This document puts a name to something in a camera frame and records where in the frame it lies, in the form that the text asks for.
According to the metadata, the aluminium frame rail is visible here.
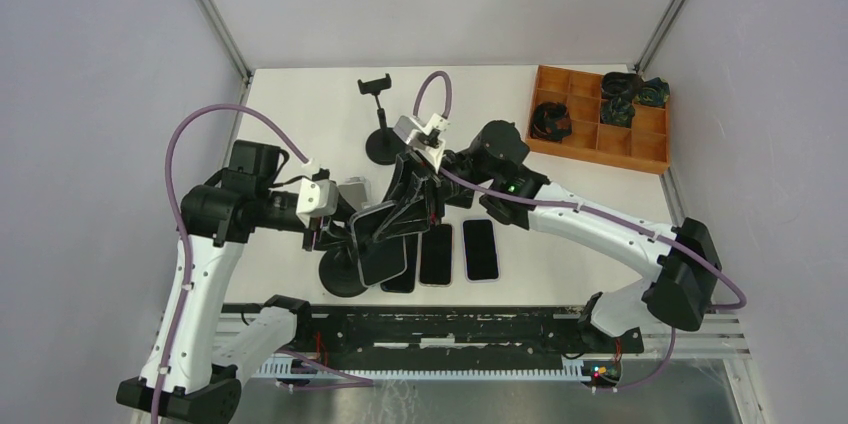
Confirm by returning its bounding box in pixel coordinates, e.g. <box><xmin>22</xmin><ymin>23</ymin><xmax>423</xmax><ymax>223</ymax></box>
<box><xmin>150</xmin><ymin>311</ymin><xmax>753</xmax><ymax>361</ymax></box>

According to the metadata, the black phone stand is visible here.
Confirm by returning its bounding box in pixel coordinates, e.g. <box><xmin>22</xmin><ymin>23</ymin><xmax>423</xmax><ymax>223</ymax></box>
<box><xmin>311</xmin><ymin>217</ymin><xmax>367</xmax><ymax>298</ymax></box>
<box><xmin>357</xmin><ymin>73</ymin><xmax>406</xmax><ymax>165</ymax></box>

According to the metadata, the dark rolled band middle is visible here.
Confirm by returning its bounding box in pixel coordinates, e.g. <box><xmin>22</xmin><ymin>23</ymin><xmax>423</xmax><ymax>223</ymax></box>
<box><xmin>599</xmin><ymin>97</ymin><xmax>636</xmax><ymax>128</ymax></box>

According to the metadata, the dark rolled band top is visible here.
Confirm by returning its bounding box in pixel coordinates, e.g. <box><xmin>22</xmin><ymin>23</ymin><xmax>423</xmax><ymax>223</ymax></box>
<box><xmin>600</xmin><ymin>72</ymin><xmax>644</xmax><ymax>101</ymax></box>

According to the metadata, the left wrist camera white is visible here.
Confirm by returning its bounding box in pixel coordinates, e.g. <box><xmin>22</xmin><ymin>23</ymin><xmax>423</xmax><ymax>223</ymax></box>
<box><xmin>296</xmin><ymin>168</ymin><xmax>340</xmax><ymax>220</ymax></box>

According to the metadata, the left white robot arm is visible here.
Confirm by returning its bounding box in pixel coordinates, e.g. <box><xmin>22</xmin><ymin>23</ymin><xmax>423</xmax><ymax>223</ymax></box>
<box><xmin>116</xmin><ymin>140</ymin><xmax>354</xmax><ymax>423</ymax></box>

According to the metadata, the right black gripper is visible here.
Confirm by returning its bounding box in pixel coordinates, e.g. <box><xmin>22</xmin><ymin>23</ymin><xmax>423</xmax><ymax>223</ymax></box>
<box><xmin>366</xmin><ymin>150</ymin><xmax>495</xmax><ymax>243</ymax></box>

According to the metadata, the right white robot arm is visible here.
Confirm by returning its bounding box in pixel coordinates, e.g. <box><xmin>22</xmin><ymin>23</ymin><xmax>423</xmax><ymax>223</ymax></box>
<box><xmin>356</xmin><ymin>115</ymin><xmax>721</xmax><ymax>352</ymax></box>

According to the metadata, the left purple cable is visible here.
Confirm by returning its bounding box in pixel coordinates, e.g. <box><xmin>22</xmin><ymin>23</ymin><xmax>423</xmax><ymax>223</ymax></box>
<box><xmin>150</xmin><ymin>102</ymin><xmax>313</xmax><ymax>424</ymax></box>

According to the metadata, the orange wooden divided tray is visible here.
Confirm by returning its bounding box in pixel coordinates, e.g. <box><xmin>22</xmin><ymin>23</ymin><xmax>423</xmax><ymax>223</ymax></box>
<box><xmin>525</xmin><ymin>65</ymin><xmax>671</xmax><ymax>175</ymax></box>

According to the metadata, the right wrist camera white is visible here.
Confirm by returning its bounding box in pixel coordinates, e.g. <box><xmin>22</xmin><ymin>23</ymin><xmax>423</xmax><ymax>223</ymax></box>
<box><xmin>393</xmin><ymin>114</ymin><xmax>450</xmax><ymax>171</ymax></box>

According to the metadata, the white slotted cable duct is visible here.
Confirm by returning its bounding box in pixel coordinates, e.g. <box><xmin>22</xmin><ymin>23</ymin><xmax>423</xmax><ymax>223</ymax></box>
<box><xmin>253</xmin><ymin>354</ymin><xmax>618</xmax><ymax>386</ymax></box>

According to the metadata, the silver folding phone stand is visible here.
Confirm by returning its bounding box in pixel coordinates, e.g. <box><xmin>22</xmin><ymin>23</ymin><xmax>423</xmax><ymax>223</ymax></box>
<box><xmin>338</xmin><ymin>176</ymin><xmax>372</xmax><ymax>211</ymax></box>

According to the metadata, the black smartphone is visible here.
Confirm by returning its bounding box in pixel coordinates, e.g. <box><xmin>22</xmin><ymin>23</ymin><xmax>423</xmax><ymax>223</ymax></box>
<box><xmin>380</xmin><ymin>234</ymin><xmax>420</xmax><ymax>294</ymax></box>

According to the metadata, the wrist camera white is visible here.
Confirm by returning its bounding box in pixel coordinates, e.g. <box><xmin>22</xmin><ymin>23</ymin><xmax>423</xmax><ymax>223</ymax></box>
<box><xmin>296</xmin><ymin>168</ymin><xmax>340</xmax><ymax>220</ymax></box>
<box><xmin>393</xmin><ymin>114</ymin><xmax>450</xmax><ymax>171</ymax></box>

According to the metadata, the black folding stand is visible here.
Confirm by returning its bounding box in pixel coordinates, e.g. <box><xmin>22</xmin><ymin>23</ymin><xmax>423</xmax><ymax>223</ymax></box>
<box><xmin>442</xmin><ymin>188</ymin><xmax>475</xmax><ymax>209</ymax></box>

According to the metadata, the dark rolled band right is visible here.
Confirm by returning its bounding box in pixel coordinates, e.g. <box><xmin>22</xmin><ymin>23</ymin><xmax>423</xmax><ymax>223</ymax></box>
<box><xmin>633</xmin><ymin>77</ymin><xmax>670</xmax><ymax>108</ymax></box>

